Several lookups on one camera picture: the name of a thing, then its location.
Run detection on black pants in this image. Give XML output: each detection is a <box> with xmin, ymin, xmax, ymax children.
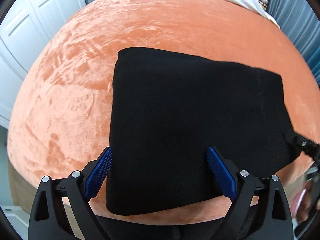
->
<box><xmin>106</xmin><ymin>47</ymin><xmax>298</xmax><ymax>216</ymax></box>

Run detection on person's right hand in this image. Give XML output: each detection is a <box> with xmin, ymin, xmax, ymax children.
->
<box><xmin>296</xmin><ymin>180</ymin><xmax>313</xmax><ymax>224</ymax></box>

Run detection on orange velvet bed cover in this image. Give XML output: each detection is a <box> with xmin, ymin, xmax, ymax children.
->
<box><xmin>6</xmin><ymin>0</ymin><xmax>320</xmax><ymax>225</ymax></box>

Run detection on blue-grey curtain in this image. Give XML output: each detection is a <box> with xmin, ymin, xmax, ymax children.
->
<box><xmin>267</xmin><ymin>0</ymin><xmax>320</xmax><ymax>83</ymax></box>

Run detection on plush toys on shelf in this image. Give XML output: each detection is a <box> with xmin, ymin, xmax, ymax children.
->
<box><xmin>258</xmin><ymin>0</ymin><xmax>269</xmax><ymax>11</ymax></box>

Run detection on white panelled wardrobe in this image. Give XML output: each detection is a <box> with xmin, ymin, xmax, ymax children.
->
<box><xmin>1</xmin><ymin>0</ymin><xmax>85</xmax><ymax>128</ymax></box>

